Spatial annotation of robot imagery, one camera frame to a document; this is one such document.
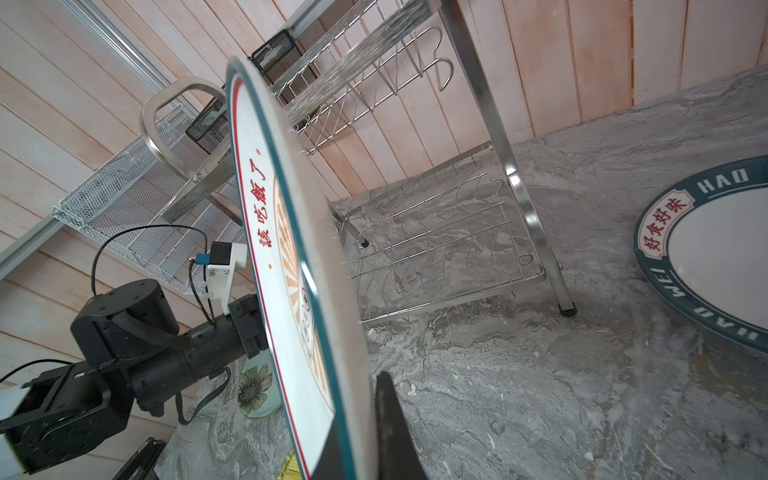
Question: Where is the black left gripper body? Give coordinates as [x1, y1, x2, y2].
[182, 294, 269, 384]

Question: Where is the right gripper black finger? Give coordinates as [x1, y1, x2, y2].
[311, 371, 428, 480]

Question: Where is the yellow woven plate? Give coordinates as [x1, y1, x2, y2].
[277, 450, 303, 480]

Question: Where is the large orange sunburst plate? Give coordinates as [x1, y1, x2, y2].
[226, 57, 378, 479]

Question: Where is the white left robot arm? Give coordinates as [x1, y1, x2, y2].
[1, 279, 269, 479]

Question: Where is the steel two-tier dish rack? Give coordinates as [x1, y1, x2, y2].
[139, 0, 578, 328]

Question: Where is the pale green flower plate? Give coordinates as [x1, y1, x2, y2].
[237, 350, 282, 419]

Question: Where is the black remote-like device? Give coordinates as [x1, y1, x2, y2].
[113, 437, 167, 480]

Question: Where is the green rim white plate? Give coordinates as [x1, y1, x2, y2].
[633, 156, 767, 352]

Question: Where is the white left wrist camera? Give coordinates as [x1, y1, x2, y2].
[193, 242, 248, 315]

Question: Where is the white wire mesh shelf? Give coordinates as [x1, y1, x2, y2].
[52, 137, 245, 295]

